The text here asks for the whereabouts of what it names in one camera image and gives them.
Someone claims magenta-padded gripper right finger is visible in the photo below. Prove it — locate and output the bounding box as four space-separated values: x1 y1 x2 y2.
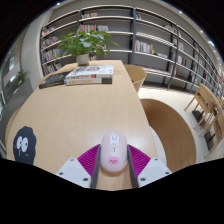
126 144 173 189

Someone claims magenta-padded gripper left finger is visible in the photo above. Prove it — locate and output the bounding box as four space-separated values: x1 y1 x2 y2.
55 143 102 190

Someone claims pink computer mouse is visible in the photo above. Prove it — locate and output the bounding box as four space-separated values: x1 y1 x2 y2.
99 130 129 173

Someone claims dark round-eyed mouse pad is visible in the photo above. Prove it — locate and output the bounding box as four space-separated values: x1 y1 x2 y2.
12 125 38 166

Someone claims white book red spine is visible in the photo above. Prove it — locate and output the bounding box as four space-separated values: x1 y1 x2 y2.
64 76 113 86

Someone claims white picture-cover book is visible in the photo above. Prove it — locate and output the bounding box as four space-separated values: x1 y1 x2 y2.
65 64 115 80

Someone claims small potted plant on ledge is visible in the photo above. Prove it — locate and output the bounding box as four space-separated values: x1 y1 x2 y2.
14 69 28 86

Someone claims green potted plant white pot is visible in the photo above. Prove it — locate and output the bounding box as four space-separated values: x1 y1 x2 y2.
57 27 121 66

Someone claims grey bookshelf unit with books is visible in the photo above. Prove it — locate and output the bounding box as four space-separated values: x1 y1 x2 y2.
39 4 224 101

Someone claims group of ceiling lights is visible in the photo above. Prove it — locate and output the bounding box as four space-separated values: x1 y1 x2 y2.
56 1 216 48

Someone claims group of wooden frame chairs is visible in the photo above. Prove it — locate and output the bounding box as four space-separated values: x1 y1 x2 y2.
183 83 224 159

